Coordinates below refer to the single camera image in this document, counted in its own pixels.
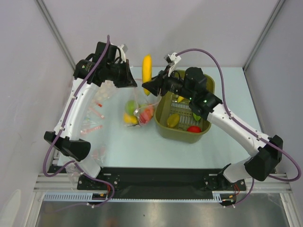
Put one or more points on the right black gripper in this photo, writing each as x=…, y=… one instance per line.
x=160, y=83

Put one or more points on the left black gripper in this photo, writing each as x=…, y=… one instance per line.
x=128, y=80

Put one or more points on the long yellow banana toy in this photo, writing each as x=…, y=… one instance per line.
x=147, y=68

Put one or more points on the red mango toy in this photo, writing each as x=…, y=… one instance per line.
x=146, y=114

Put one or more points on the clear zip top bag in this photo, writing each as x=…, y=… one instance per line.
x=139, y=109

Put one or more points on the green cabbage toy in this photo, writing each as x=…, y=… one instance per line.
x=130, y=107

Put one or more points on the olive green plastic bin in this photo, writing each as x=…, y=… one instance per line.
x=184, y=132

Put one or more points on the yellow lemon toy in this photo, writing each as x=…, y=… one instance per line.
x=130, y=119

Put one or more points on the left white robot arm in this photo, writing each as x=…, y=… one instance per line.
x=86, y=82

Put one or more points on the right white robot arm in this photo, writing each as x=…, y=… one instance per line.
x=263, y=150

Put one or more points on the pile of zip bags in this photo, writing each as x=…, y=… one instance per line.
x=94, y=121

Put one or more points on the small yellow banana toy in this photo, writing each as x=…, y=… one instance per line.
x=180, y=99

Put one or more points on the yellow starfruit toy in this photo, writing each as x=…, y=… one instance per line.
x=173, y=120

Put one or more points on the red tomato toy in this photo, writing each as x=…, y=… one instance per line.
x=194, y=129

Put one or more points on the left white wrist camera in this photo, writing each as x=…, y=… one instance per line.
x=123, y=48

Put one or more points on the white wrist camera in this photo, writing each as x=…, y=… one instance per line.
x=172, y=61
x=123, y=48

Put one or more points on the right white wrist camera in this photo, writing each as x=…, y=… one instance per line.
x=172, y=61

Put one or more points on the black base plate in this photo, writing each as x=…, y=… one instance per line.
x=167, y=193

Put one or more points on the white slotted cable duct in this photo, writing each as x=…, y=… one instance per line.
x=75, y=196

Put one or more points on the aluminium frame rail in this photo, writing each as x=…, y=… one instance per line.
x=63, y=183

